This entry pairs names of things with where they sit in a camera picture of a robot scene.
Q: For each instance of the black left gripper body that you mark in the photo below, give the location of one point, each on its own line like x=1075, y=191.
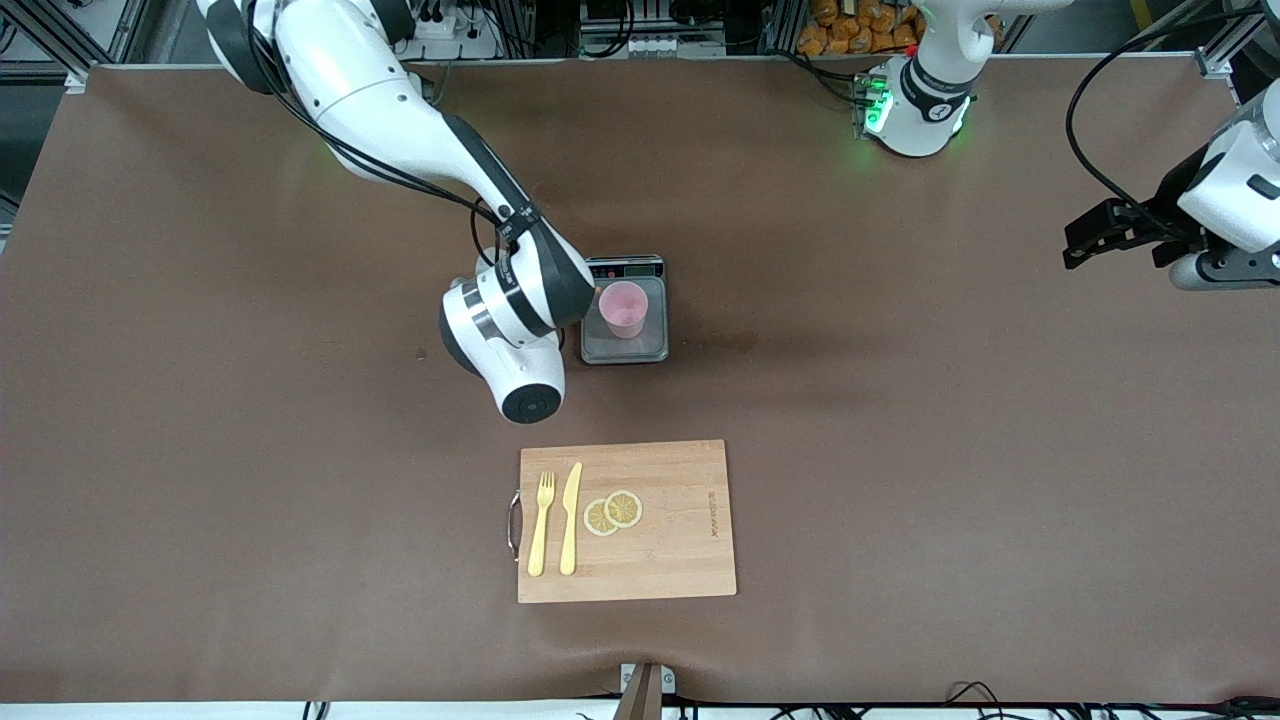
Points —
x=1163, y=218

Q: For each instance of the pink plastic cup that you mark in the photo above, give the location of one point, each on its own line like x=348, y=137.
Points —
x=625, y=310

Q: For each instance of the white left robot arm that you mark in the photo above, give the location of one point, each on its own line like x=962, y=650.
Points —
x=1240, y=190

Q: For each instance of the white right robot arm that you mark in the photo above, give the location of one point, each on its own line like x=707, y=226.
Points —
x=360, y=90

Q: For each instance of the orange snack bag pile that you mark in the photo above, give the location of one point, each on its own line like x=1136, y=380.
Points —
x=850, y=30

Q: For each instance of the brown table cover sheet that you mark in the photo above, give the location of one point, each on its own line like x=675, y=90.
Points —
x=900, y=550

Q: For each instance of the grey digital kitchen scale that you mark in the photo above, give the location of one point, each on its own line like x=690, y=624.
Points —
x=640, y=350

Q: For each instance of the white connector strip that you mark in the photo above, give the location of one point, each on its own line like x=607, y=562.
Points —
x=650, y=47

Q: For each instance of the wooden cutting board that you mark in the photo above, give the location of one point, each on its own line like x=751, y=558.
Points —
x=680, y=540

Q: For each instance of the lemon slice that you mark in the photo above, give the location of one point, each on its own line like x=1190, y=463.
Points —
x=624, y=508
x=597, y=518

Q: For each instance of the yellow plastic knife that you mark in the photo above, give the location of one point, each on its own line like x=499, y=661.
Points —
x=570, y=520

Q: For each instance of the yellow plastic fork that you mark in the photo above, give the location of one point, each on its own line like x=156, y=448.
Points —
x=540, y=540

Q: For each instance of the white power strip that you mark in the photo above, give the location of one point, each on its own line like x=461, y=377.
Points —
x=470, y=40

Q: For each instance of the aluminium frame profile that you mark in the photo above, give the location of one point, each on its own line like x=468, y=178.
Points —
x=60, y=50
x=1215, y=62

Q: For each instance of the metal table edge bracket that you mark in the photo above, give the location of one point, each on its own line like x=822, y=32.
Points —
x=645, y=690

